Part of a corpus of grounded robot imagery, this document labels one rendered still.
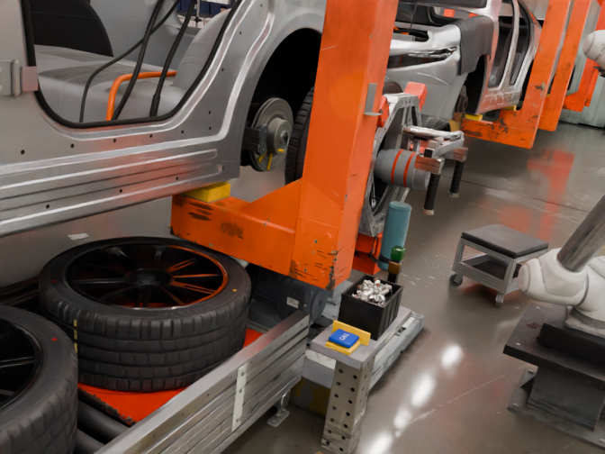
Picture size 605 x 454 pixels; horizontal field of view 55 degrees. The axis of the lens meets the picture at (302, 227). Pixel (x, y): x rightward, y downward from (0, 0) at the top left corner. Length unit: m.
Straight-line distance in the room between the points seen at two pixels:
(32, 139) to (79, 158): 0.14
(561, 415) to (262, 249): 1.34
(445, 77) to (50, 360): 4.02
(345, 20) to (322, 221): 0.60
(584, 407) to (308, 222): 1.30
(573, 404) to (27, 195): 2.03
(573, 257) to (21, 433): 1.74
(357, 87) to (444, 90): 3.26
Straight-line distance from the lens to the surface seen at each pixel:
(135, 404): 1.75
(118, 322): 1.68
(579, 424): 2.58
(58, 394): 1.41
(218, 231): 2.08
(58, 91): 2.46
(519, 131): 5.88
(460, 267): 3.48
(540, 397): 2.55
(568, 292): 2.31
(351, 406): 1.95
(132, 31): 4.18
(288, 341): 1.95
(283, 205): 1.93
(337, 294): 2.55
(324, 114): 1.79
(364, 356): 1.72
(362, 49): 1.73
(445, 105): 5.03
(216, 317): 1.74
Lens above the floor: 1.32
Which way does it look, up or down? 19 degrees down
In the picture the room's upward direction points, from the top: 8 degrees clockwise
